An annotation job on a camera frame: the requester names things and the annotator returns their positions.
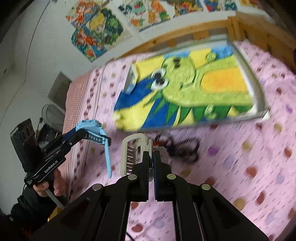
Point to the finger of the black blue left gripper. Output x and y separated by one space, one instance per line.
76 136

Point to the flying girl drawing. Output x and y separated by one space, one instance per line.
82 11

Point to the electric fan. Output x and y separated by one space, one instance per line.
53 117

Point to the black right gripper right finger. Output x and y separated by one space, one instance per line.
161 170

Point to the turtle and fish drawing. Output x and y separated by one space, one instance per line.
143 14

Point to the pink apple print bedsheet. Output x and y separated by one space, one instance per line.
252 163

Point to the girl with fish drawing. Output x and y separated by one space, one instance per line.
88 43

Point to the dark wall panel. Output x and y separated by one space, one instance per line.
59 89

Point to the white silver hair clip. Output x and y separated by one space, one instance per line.
132 149

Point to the blond boy drawing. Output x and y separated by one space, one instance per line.
108 29

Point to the person's left hand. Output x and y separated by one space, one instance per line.
58 184

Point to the grey tray with frog drawing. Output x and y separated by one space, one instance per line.
203 83

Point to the light blue smart watch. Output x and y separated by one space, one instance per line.
94 132

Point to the wooden bed frame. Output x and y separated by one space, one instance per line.
256 29

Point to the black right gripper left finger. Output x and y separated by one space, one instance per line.
139 180

